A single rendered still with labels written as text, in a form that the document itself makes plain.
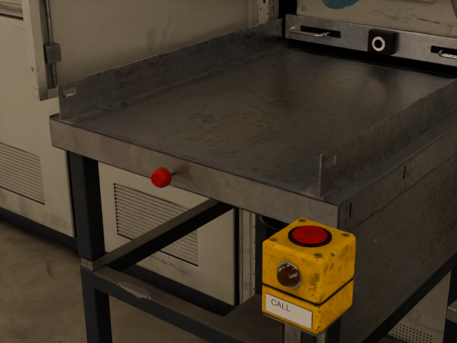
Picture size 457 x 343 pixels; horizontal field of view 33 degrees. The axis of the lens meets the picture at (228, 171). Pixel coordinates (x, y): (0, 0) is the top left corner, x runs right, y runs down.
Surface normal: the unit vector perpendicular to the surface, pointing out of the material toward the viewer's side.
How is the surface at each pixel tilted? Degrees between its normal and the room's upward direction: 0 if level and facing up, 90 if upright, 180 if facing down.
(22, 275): 0
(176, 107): 0
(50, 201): 91
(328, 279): 91
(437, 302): 90
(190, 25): 90
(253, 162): 0
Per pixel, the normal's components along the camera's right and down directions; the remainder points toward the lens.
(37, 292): -0.01, -0.92
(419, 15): -0.62, 0.31
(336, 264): 0.79, 0.24
